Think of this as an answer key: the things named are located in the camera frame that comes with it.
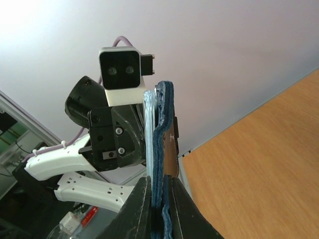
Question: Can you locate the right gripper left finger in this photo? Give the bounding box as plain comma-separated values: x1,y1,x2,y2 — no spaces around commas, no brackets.
96,176,152,239

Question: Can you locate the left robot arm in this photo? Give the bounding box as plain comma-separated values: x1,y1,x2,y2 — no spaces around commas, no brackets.
13,76,178,212

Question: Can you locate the blue card holder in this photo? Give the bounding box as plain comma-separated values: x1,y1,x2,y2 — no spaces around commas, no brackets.
143,81,174,239

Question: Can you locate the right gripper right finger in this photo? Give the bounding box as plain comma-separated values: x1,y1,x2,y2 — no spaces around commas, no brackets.
163,175,223,239

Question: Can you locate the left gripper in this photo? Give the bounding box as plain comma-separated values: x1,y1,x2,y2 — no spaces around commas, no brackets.
88,104,179,172

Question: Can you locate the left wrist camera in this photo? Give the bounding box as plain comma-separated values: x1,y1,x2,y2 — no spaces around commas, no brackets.
99,46,155,107

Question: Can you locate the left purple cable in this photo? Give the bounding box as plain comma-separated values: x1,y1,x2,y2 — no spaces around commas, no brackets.
23,36,134,162

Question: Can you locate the left aluminium frame post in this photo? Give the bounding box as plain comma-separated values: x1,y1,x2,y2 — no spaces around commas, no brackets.
0,88,63,175

